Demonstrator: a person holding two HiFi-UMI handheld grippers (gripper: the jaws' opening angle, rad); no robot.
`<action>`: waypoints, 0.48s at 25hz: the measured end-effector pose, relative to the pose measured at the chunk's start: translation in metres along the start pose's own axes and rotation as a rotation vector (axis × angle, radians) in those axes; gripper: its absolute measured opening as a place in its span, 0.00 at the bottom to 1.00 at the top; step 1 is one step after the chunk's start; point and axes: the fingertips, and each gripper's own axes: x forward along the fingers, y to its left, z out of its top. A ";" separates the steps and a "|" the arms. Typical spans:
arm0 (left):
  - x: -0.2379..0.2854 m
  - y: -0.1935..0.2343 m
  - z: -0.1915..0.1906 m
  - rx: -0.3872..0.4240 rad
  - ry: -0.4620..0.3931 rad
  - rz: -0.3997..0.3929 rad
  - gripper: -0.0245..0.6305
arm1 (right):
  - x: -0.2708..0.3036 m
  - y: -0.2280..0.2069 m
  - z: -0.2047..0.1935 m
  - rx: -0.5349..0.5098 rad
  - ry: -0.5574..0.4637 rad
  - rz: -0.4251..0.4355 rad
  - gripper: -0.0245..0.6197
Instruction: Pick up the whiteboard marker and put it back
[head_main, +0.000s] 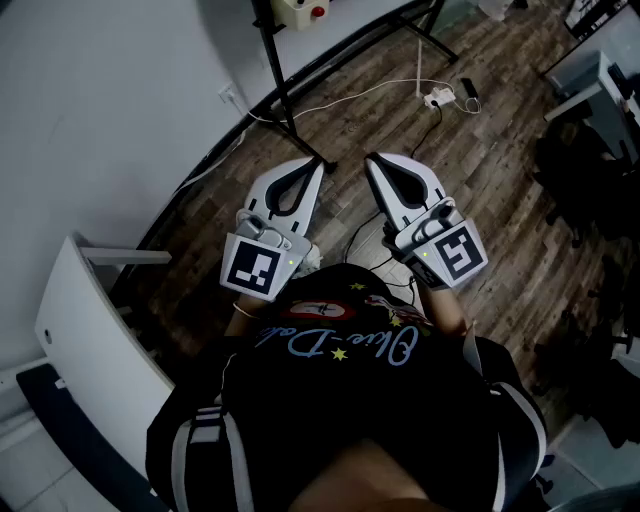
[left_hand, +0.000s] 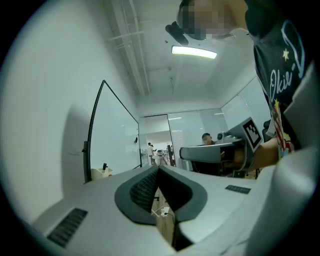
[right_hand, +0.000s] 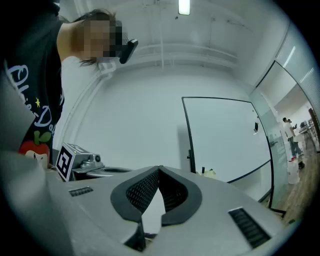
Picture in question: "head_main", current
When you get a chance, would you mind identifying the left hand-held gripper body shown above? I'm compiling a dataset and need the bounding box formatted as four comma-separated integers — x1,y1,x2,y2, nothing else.
219,208,315,304

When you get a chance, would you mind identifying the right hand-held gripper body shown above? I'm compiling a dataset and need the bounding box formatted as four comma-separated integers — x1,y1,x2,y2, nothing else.
393,197,490,291

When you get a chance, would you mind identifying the person's left forearm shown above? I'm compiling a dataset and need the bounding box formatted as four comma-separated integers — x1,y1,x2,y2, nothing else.
223,293,267,339

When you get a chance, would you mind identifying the person's right forearm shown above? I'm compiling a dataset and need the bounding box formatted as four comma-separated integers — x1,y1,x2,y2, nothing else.
426,285,475,337

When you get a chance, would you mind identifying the black tripod stand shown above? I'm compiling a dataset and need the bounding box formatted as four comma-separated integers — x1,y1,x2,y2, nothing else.
249,0,460,175

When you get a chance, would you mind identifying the cream plastic bin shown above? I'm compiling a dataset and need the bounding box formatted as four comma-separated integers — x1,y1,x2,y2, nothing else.
269,0,332,32

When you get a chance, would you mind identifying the person's right hand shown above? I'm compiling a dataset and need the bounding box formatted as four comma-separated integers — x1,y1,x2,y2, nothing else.
381,221,403,262

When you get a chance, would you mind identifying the person's white shoe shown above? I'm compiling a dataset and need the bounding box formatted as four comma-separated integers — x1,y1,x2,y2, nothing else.
291,241,324,280

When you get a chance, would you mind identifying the white power strip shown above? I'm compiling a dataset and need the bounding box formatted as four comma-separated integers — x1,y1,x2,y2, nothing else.
423,86,457,110

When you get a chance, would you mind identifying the black office chair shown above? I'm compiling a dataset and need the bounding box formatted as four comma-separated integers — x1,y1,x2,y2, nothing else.
531,118,640,242

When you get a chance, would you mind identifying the person's black printed shirt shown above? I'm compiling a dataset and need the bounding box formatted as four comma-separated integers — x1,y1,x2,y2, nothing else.
144,263,550,512

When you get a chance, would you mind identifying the clear plastic bag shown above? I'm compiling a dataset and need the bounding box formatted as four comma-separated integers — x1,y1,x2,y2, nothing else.
474,0,517,22

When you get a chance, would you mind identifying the white side table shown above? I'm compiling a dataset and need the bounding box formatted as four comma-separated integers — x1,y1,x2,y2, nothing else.
543,48,640,162

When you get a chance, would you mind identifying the dark blue panel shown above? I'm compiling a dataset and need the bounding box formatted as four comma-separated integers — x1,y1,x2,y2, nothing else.
16,363,167,512

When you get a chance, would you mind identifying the person's chin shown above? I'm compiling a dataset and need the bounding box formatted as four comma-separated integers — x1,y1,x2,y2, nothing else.
287,438,452,512

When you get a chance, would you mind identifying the black cable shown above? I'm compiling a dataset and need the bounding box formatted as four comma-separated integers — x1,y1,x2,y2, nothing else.
343,209,419,306
409,101,444,159

